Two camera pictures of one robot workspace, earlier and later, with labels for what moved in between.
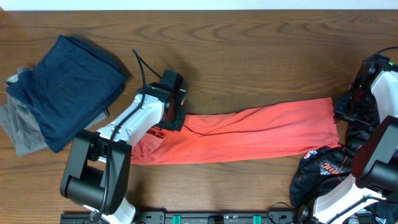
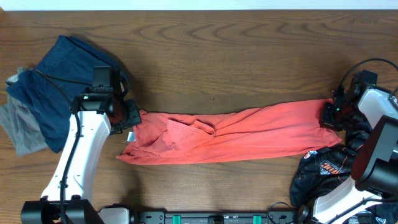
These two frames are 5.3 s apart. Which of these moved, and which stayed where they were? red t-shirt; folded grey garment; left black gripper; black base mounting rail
Moved: left black gripper
Stayed: folded grey garment; black base mounting rail; red t-shirt
